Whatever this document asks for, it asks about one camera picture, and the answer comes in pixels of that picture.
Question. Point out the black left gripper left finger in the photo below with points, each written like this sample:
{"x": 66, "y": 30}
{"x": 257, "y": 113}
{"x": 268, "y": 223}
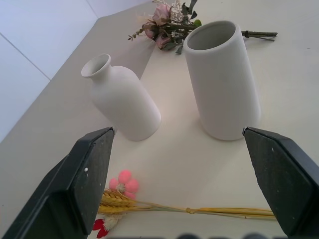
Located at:
{"x": 82, "y": 179}

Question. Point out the white narrow-neck bottle vase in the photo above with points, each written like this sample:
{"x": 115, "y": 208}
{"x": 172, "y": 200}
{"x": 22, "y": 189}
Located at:
{"x": 124, "y": 99}

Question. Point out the white wide cylinder vase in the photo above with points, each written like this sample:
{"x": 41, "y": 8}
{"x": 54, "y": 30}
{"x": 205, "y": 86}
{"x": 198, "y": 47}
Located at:
{"x": 221, "y": 82}

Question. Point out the wheat and pompom flower bundle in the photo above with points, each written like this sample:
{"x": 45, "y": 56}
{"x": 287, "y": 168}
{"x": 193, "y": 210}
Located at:
{"x": 139, "y": 206}

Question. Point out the pink rose dried bouquet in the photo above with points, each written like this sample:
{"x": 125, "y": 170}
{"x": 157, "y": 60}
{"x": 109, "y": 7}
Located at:
{"x": 169, "y": 27}

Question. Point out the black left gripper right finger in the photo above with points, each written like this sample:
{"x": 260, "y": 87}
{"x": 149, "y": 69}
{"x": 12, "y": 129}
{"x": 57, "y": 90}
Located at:
{"x": 279, "y": 174}

